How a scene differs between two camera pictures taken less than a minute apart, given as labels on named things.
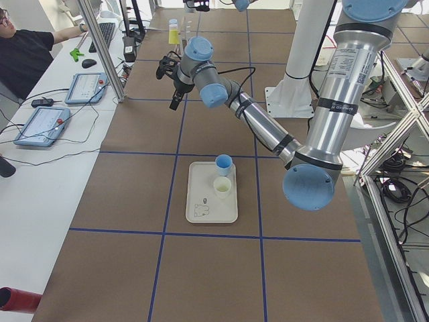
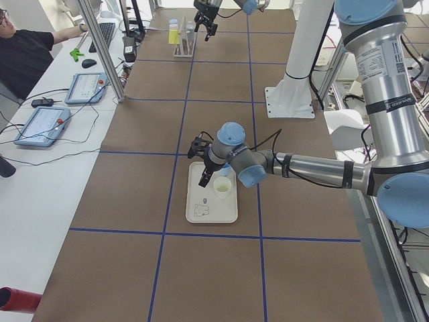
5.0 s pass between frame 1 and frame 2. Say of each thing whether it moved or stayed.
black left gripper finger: moved
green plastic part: stayed
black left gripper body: moved
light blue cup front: stayed
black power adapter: stayed
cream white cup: stayed
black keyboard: stayed
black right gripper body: moved
